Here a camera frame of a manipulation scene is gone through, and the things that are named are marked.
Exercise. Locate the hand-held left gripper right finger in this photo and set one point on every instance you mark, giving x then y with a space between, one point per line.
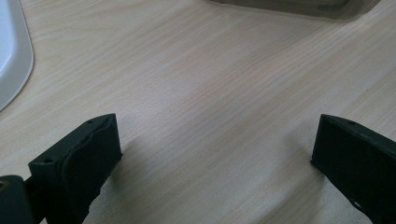
358 165

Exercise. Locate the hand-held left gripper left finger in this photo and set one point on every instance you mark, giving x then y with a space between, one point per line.
81 168

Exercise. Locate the brown translucent storage box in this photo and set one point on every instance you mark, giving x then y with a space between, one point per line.
295 6

